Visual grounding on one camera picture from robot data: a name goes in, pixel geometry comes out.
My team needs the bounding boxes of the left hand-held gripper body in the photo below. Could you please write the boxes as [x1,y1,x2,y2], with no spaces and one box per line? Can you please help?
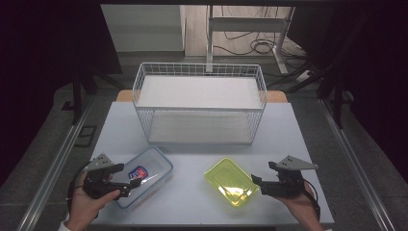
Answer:
[82,153,131,200]

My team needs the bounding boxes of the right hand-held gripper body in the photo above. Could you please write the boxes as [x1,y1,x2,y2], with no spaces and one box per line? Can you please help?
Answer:
[259,155,319,198]

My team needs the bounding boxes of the clear blue-rimmed food container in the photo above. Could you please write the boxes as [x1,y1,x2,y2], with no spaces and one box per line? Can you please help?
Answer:
[112,145,174,210]

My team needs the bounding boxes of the white wire rack shelf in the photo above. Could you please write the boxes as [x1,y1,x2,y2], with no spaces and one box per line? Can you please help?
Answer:
[132,62,268,145]

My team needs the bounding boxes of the person's left hand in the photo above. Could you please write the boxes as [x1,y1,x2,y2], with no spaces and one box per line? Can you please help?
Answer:
[64,172,121,231]

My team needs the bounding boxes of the person's right hand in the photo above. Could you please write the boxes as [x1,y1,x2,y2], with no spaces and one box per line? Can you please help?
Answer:
[274,182,321,231]

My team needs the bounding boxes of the yellow plastic lid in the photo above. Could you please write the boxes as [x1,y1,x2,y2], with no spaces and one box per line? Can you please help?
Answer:
[203,157,260,208]

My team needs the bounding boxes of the wooden table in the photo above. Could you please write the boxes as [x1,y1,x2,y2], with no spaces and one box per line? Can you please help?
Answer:
[115,89,289,104]

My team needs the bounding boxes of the black metal stand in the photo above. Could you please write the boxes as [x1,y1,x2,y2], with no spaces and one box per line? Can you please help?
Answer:
[266,13,370,130]
[60,62,127,126]

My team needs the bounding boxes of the white power strip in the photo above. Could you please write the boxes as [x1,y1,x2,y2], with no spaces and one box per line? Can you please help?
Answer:
[294,69,313,83]

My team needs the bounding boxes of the white cabinet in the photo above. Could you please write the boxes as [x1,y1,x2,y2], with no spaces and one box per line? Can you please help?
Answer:
[100,4,188,54]

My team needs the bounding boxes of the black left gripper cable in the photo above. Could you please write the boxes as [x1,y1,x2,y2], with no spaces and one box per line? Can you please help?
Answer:
[65,163,94,213]

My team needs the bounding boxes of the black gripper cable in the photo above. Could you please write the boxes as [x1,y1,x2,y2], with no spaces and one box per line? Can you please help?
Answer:
[302,178,322,222]
[65,163,94,213]

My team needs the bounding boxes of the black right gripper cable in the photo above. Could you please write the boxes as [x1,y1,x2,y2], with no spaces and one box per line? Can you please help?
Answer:
[302,178,322,222]

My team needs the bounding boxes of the black floor bracket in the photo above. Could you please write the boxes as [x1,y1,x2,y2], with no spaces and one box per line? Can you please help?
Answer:
[73,124,98,149]

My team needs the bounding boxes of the aluminium rail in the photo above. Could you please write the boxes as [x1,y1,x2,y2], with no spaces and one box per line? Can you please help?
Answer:
[15,95,94,231]
[318,97,397,231]

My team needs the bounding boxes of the black floor cables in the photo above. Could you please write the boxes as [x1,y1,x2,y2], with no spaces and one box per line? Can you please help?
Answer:
[213,5,310,69]

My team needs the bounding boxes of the white desk frame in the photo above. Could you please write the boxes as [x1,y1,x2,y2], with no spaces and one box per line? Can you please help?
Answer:
[205,5,296,76]

